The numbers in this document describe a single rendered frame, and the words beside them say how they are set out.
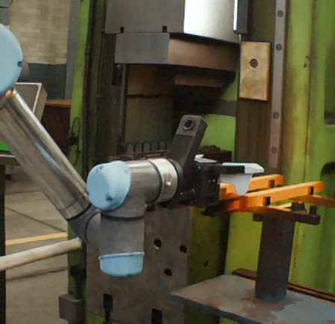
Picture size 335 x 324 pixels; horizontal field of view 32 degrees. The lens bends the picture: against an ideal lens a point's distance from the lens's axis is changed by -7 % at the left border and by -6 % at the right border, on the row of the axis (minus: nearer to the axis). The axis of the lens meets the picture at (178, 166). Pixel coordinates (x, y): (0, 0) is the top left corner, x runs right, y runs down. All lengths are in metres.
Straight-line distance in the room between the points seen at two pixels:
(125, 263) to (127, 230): 0.06
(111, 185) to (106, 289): 0.98
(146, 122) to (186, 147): 1.04
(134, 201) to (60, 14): 10.28
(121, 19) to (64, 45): 9.38
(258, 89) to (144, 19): 0.40
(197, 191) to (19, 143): 0.34
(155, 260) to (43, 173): 0.77
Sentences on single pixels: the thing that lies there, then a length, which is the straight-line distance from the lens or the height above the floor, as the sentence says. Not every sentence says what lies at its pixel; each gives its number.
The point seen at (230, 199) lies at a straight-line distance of 1.22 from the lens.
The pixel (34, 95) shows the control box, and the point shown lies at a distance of 2.04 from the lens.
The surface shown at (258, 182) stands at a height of 0.99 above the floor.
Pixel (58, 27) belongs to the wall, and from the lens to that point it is 11.16.
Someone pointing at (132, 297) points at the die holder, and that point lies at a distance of 1.84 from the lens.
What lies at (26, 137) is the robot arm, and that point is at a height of 1.12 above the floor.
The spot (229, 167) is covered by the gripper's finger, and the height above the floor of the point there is 1.07.
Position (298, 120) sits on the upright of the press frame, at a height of 1.14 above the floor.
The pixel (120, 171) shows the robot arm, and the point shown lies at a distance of 0.97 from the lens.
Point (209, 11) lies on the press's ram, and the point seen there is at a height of 1.45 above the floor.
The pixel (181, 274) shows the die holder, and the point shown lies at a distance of 1.71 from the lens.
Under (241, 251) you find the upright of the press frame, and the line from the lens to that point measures 1.83.
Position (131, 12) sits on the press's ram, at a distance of 1.85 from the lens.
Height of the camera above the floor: 1.22
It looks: 8 degrees down
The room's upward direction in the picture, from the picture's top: 3 degrees clockwise
